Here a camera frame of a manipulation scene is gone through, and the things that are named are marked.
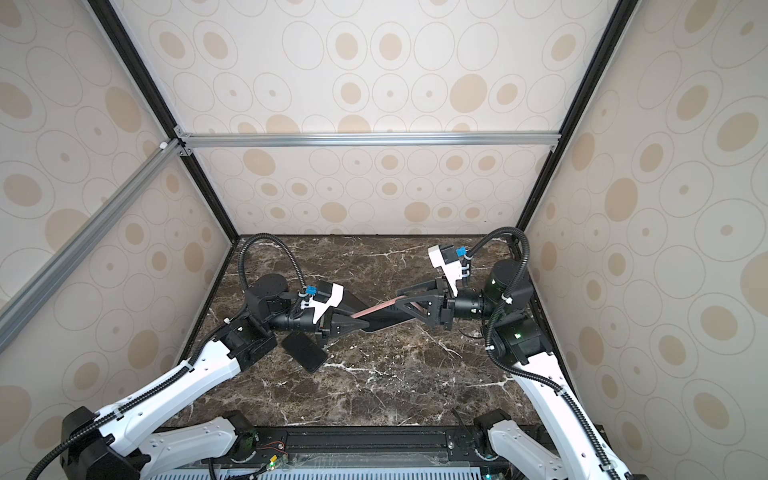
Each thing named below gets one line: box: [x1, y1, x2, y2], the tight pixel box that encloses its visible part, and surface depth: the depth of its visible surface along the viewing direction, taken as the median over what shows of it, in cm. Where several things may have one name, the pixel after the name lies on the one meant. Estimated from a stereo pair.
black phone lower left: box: [281, 331, 328, 372], surface depth 90 cm
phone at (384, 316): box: [351, 295, 415, 332], surface depth 58 cm
